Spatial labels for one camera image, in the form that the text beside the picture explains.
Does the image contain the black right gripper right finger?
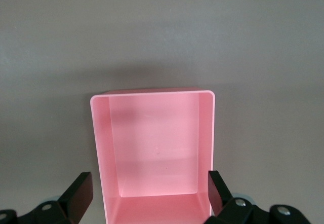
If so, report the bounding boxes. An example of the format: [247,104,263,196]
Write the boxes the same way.
[207,170,311,224]

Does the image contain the brown table cover sheet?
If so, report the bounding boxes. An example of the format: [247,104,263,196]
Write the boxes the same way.
[0,0,324,224]

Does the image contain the pink plastic box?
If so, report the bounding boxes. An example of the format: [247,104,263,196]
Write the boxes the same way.
[90,87,217,224]

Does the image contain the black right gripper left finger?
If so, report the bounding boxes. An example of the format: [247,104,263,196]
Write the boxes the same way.
[0,172,95,224]

